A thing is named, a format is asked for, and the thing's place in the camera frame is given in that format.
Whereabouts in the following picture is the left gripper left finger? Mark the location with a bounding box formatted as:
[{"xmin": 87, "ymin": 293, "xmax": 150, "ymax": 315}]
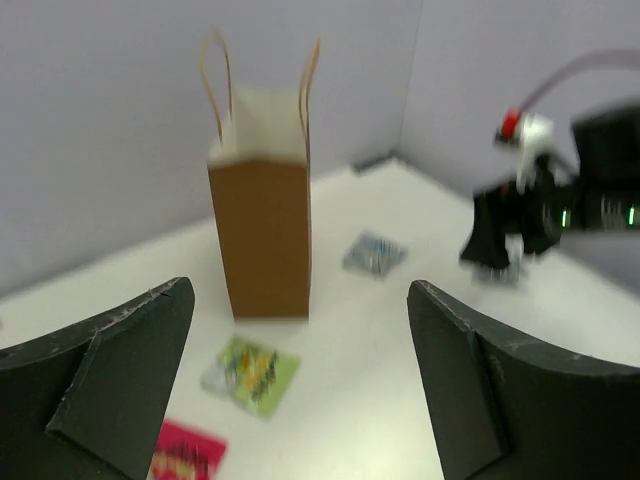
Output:
[{"xmin": 1, "ymin": 277, "xmax": 195, "ymax": 480}]

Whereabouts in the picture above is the red snack packet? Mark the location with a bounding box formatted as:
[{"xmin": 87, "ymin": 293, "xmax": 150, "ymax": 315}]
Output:
[{"xmin": 147, "ymin": 420, "xmax": 228, "ymax": 480}]

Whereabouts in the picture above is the light green snack packet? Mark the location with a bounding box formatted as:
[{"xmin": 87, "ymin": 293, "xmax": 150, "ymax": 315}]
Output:
[{"xmin": 200, "ymin": 335, "xmax": 301, "ymax": 419}]

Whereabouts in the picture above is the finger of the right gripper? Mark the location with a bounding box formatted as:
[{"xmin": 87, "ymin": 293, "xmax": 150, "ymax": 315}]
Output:
[
  {"xmin": 459, "ymin": 199, "xmax": 515, "ymax": 270},
  {"xmin": 520, "ymin": 224, "xmax": 561, "ymax": 257}
]

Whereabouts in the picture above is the grey blue snack packet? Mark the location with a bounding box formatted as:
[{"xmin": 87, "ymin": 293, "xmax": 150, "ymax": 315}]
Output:
[{"xmin": 342, "ymin": 231, "xmax": 408, "ymax": 279}]

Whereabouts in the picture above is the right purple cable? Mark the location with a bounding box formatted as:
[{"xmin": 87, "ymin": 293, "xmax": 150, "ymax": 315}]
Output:
[{"xmin": 519, "ymin": 48, "xmax": 640, "ymax": 114}]

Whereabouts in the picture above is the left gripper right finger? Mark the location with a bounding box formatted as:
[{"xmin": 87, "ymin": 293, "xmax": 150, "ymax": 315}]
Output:
[{"xmin": 407, "ymin": 280, "xmax": 639, "ymax": 479}]

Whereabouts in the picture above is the brown paper bag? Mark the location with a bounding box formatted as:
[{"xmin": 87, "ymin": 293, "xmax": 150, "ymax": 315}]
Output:
[{"xmin": 199, "ymin": 30, "xmax": 320, "ymax": 320}]

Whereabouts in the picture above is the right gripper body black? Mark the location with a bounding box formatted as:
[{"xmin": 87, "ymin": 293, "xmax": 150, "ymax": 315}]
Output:
[{"xmin": 473, "ymin": 159, "xmax": 571, "ymax": 238}]

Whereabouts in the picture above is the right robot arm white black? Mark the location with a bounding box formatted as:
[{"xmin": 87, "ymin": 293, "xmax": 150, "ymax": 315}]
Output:
[{"xmin": 460, "ymin": 101, "xmax": 639, "ymax": 271}]

